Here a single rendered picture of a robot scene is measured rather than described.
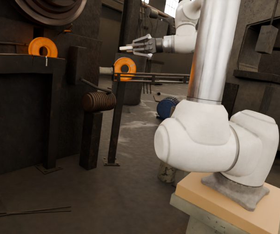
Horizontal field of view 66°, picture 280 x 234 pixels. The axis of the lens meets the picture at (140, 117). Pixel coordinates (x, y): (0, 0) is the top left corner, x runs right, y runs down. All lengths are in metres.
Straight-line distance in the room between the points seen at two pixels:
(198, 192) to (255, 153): 0.21
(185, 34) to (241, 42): 2.33
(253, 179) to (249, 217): 0.11
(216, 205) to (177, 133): 0.27
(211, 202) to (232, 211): 0.06
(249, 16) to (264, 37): 0.53
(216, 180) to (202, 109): 0.30
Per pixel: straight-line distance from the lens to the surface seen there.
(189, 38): 1.18
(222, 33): 0.64
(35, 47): 1.34
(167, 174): 1.54
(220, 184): 0.80
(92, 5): 1.72
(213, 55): 0.63
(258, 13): 3.48
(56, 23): 1.38
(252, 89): 3.29
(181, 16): 1.24
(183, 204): 0.78
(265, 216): 0.79
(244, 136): 0.70
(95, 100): 1.38
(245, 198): 0.79
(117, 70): 1.50
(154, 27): 9.20
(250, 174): 0.76
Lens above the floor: 0.76
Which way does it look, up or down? 14 degrees down
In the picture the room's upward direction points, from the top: 9 degrees clockwise
